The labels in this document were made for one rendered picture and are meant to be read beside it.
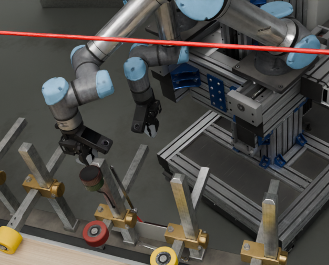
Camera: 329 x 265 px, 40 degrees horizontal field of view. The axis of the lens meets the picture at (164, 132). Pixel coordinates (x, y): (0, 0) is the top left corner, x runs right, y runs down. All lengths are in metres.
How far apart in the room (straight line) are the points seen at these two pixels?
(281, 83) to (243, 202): 0.83
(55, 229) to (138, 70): 0.69
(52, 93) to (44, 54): 2.78
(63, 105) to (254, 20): 0.59
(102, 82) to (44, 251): 0.58
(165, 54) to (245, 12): 0.43
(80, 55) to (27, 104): 2.23
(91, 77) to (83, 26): 2.95
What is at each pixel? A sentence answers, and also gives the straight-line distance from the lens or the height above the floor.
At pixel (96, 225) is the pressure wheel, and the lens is 1.52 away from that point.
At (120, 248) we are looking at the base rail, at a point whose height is 0.70.
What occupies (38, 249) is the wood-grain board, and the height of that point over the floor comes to 0.90.
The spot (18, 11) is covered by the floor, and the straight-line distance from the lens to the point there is 4.86.
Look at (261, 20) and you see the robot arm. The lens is 1.37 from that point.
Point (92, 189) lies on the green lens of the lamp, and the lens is 1.33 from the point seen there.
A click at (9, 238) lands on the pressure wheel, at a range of 1.54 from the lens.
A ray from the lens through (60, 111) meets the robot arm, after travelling 1.33.
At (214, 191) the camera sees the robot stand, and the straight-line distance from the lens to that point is 2.35.
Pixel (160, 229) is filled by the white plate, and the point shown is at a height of 0.78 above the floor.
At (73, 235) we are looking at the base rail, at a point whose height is 0.70.
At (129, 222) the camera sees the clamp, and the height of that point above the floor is 0.86.
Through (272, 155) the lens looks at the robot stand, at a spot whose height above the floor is 0.30.
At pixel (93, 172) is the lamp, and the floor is 1.15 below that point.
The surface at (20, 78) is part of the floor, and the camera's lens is 3.91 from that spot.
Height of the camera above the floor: 2.11
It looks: 45 degrees down
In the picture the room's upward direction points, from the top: 15 degrees counter-clockwise
